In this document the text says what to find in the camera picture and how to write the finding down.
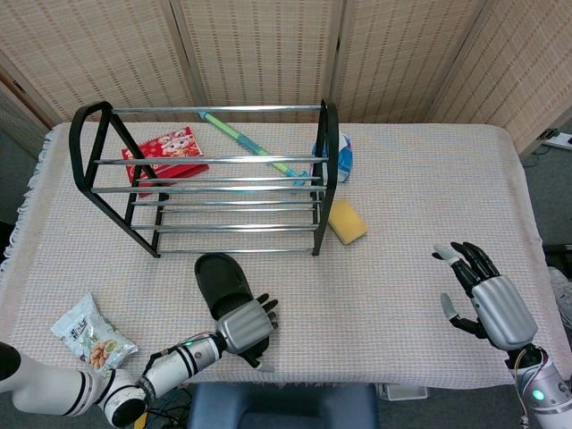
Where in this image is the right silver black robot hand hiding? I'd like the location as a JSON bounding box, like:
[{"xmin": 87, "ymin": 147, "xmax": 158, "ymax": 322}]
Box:
[{"xmin": 431, "ymin": 241, "xmax": 539, "ymax": 350}]

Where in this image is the black rubber slipper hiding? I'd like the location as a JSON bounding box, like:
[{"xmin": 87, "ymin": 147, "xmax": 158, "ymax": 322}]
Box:
[{"xmin": 193, "ymin": 252, "xmax": 273, "ymax": 358}]

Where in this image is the white plastic box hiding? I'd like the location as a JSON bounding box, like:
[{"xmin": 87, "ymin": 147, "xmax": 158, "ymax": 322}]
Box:
[{"xmin": 379, "ymin": 383, "xmax": 429, "ymax": 401}]

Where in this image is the floor cable bundle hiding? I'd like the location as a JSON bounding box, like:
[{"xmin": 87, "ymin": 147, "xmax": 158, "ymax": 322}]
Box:
[{"xmin": 133, "ymin": 387, "xmax": 193, "ymax": 429}]

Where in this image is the black floor device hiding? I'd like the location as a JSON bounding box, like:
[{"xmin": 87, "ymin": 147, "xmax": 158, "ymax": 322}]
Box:
[{"xmin": 543, "ymin": 243, "xmax": 572, "ymax": 265}]

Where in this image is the yellow sponge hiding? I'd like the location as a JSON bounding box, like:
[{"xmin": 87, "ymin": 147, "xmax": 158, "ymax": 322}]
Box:
[{"xmin": 327, "ymin": 198, "xmax": 369, "ymax": 246}]

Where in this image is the blue white plastic pack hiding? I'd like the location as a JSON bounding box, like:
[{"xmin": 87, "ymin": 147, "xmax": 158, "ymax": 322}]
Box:
[{"xmin": 311, "ymin": 131, "xmax": 355, "ymax": 184}]

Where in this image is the blue padded seat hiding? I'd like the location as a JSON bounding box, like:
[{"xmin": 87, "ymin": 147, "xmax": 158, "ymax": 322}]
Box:
[{"xmin": 186, "ymin": 383, "xmax": 380, "ymax": 429}]

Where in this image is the black metal shoe rack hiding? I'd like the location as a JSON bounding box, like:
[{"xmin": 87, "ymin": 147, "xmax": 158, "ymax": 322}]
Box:
[{"xmin": 68, "ymin": 98, "xmax": 340, "ymax": 259}]

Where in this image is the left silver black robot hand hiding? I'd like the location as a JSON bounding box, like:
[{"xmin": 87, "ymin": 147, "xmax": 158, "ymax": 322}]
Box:
[{"xmin": 215, "ymin": 293, "xmax": 281, "ymax": 373}]

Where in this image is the white green snack bag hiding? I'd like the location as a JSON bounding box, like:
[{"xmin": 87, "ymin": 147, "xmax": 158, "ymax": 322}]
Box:
[{"xmin": 49, "ymin": 292, "xmax": 139, "ymax": 372}]

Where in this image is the red printed gift box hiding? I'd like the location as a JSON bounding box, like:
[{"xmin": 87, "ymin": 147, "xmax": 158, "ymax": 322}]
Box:
[{"xmin": 121, "ymin": 126, "xmax": 210, "ymax": 199}]

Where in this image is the bamboo folding screen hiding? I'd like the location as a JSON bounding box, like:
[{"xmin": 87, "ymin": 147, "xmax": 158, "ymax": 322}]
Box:
[{"xmin": 0, "ymin": 0, "xmax": 572, "ymax": 156}]

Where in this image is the green blue toy water pump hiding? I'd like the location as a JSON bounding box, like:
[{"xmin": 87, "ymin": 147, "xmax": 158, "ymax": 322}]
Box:
[{"xmin": 198, "ymin": 110, "xmax": 319, "ymax": 188}]

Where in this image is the white power strip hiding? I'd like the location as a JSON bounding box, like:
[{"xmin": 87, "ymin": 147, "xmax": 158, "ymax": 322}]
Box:
[{"xmin": 543, "ymin": 128, "xmax": 572, "ymax": 151}]

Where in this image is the beige woven tablecloth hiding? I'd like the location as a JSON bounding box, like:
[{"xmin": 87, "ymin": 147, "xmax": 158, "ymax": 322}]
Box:
[{"xmin": 0, "ymin": 121, "xmax": 551, "ymax": 389}]

